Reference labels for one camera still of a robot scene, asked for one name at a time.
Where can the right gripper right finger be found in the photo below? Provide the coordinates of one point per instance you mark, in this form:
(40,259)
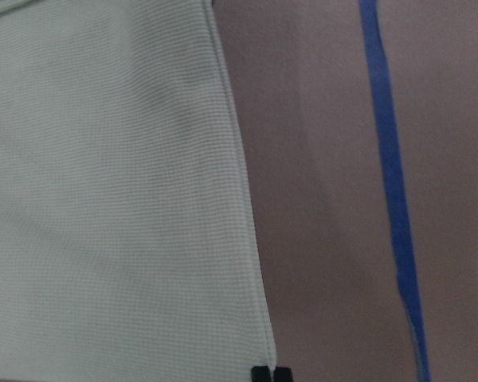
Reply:
(282,374)

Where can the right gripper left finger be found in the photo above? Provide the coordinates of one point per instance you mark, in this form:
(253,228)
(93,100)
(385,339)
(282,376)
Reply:
(260,374)

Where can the blue tape line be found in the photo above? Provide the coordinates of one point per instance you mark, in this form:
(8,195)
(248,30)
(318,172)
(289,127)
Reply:
(394,183)

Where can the olive green long-sleeve shirt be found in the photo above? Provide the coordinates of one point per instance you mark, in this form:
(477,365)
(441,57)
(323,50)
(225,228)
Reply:
(128,249)

